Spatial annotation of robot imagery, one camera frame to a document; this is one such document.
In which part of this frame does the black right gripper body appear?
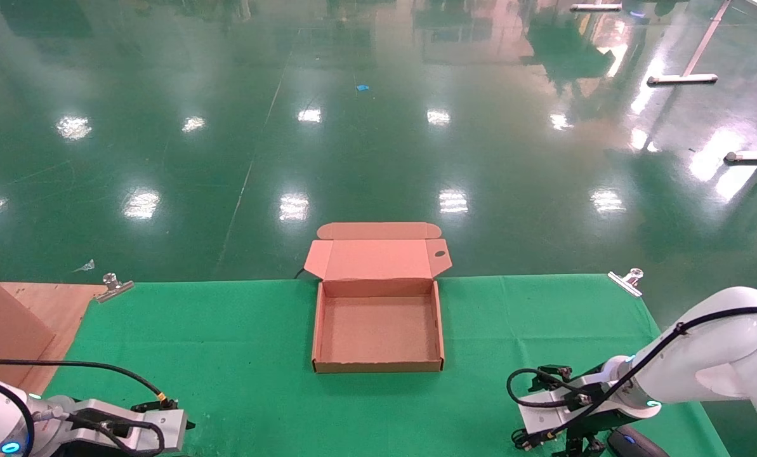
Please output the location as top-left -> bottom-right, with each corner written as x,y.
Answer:
569,405 -> 634,440

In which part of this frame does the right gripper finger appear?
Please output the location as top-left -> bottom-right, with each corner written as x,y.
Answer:
529,432 -> 609,457
529,364 -> 574,385

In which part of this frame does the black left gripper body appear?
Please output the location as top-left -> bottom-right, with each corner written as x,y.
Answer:
67,400 -> 133,446

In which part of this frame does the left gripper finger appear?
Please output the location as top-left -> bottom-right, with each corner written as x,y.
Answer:
131,396 -> 180,413

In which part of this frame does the black computer mouse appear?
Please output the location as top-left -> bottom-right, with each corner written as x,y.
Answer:
607,427 -> 671,457

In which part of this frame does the tall printed cardboard box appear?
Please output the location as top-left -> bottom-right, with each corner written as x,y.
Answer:
0,263 -> 56,391

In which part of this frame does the flat open cardboard box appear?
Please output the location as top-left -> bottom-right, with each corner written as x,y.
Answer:
304,222 -> 453,374

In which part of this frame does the green table cloth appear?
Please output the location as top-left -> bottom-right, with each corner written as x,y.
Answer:
42,274 -> 731,457

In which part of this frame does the metal table clip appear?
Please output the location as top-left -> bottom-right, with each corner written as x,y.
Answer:
95,273 -> 135,304
608,268 -> 644,298

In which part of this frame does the white stand base with pole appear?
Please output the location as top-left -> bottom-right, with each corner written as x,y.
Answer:
647,0 -> 732,87

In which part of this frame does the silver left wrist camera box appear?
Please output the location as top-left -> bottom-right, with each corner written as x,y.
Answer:
117,409 -> 188,454

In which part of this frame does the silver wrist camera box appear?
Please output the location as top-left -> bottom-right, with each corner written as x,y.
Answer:
519,374 -> 610,434
117,409 -> 188,454

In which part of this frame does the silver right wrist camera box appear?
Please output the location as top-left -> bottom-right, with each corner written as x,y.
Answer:
519,374 -> 610,434

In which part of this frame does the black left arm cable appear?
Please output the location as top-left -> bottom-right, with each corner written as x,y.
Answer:
0,357 -> 166,457

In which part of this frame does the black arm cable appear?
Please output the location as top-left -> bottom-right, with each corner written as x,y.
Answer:
0,357 -> 166,457
506,307 -> 757,445

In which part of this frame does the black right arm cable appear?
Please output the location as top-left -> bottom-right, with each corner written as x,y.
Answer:
506,307 -> 757,445

